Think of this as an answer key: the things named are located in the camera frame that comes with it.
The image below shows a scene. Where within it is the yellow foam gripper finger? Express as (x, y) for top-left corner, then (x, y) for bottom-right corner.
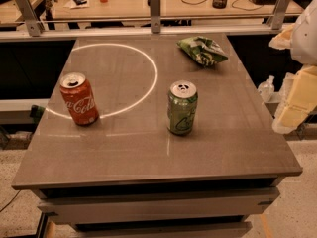
(272, 65), (317, 134)

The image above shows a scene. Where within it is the green jalapeno chip bag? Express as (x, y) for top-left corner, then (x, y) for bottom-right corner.
(177, 36), (228, 67)

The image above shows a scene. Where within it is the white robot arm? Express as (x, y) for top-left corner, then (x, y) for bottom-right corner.
(269, 0), (317, 134)

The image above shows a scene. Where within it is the clear sanitizer bottle left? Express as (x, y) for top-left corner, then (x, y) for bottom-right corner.
(258, 75), (274, 102)

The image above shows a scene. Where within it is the green soda can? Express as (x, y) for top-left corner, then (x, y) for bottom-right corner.
(167, 80), (198, 135)

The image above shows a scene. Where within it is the grey drawer front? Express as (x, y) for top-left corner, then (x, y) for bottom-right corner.
(39, 187), (279, 225)

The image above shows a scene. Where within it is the black mesh pen cup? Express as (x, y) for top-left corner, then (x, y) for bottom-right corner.
(212, 0), (228, 9)

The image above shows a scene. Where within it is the red Coca-Cola can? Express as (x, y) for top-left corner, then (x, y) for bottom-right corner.
(59, 72), (99, 126)

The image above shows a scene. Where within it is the green bottle on shelf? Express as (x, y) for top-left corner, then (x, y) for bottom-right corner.
(30, 105), (45, 119)

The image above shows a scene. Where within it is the grey metal bracket right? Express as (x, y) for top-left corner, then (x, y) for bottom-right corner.
(267, 0), (291, 30)

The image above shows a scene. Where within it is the grey metal bracket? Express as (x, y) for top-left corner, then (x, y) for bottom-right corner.
(267, 0), (291, 30)
(15, 0), (44, 37)
(148, 0), (160, 34)

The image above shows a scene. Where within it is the grey metal bracket middle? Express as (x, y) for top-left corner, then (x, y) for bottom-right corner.
(148, 0), (160, 34)

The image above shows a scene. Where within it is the grey metal bracket left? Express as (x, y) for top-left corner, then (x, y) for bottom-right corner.
(15, 0), (44, 37)

